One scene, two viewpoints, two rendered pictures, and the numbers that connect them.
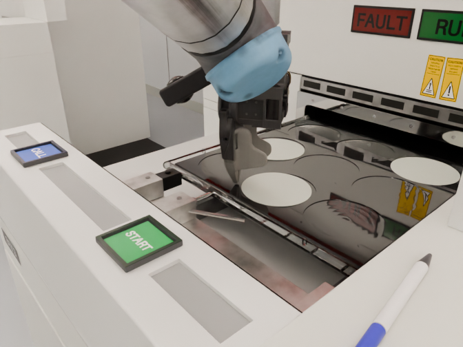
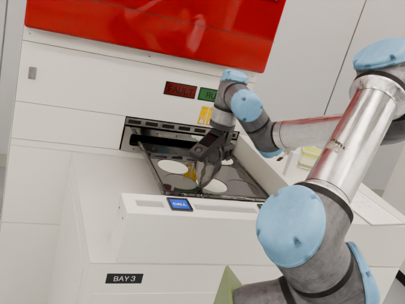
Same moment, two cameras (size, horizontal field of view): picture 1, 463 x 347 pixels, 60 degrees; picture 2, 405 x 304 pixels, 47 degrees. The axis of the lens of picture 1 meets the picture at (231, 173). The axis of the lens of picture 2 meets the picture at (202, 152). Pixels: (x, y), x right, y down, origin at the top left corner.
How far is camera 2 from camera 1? 1.28 m
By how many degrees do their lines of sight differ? 66
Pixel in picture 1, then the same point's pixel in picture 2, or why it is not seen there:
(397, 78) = (187, 116)
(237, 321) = not seen: hidden behind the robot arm
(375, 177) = not seen: hidden behind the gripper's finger
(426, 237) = (288, 180)
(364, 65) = (170, 110)
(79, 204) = (234, 212)
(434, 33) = (205, 97)
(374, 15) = (177, 87)
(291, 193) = (217, 184)
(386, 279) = not seen: hidden behind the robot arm
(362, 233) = (251, 189)
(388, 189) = (228, 171)
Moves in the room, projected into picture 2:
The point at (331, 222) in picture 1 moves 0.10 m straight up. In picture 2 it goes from (242, 189) to (251, 161)
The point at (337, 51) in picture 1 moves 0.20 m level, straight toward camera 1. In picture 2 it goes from (153, 103) to (197, 124)
